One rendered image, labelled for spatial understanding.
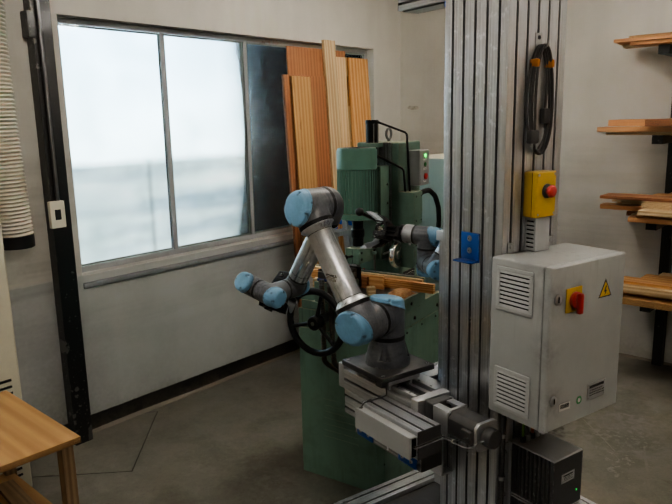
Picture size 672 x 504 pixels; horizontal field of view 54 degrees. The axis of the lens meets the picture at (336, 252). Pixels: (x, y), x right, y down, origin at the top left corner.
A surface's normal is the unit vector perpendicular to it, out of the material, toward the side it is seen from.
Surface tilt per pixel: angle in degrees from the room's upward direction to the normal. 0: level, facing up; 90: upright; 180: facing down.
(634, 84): 90
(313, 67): 88
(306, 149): 87
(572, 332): 90
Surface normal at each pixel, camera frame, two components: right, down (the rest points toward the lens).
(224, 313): 0.76, 0.11
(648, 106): -0.65, 0.16
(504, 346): -0.82, 0.13
